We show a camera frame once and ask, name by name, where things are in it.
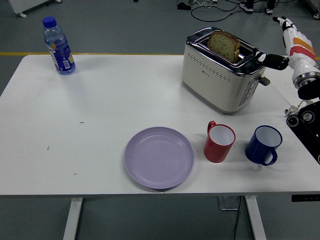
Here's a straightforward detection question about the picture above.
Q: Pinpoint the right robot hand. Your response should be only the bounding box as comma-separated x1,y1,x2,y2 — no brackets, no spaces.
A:
254,15,320,80

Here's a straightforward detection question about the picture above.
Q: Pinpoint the clear plastic bracket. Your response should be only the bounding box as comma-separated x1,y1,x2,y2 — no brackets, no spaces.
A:
216,196,241,211

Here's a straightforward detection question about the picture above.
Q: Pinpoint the black table control panel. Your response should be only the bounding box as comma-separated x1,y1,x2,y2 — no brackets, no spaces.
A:
291,194,320,203

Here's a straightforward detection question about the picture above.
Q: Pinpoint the cream and chrome toaster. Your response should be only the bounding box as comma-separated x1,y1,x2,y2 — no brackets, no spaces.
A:
181,26,270,116

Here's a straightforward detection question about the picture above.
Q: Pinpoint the white equipment base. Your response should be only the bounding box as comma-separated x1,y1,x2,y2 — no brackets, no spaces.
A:
303,0,320,20

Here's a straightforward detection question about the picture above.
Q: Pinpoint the blue mug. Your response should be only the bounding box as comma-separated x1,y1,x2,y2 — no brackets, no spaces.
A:
244,125,283,167

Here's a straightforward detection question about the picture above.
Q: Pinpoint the white table leg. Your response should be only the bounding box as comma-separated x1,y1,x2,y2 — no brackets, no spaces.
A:
62,197,84,240
244,196,267,240

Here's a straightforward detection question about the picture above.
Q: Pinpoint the brown bread slice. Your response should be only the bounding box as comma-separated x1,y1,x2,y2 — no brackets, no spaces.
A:
206,30,242,64

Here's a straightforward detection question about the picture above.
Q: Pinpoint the thin black cable under table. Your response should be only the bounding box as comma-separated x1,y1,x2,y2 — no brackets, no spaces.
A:
233,197,242,240

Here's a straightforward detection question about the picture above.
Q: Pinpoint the black floor cable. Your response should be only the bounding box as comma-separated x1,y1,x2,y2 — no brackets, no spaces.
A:
190,0,241,23

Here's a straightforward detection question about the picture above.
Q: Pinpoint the white paper sheet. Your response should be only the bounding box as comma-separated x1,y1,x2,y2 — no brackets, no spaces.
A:
266,64,302,104

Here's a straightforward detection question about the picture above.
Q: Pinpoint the blue-capped plastic water bottle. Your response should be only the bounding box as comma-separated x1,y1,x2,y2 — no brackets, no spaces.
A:
41,16,77,76

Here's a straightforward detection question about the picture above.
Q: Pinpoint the person's foot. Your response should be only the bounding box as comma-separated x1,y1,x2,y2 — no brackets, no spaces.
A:
265,0,277,15
239,0,254,14

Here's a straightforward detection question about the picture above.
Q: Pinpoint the purple plate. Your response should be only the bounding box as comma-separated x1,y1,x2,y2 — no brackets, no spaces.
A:
124,126,196,190

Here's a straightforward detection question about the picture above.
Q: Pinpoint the red mug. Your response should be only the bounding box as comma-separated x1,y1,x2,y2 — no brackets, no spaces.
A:
203,120,236,164

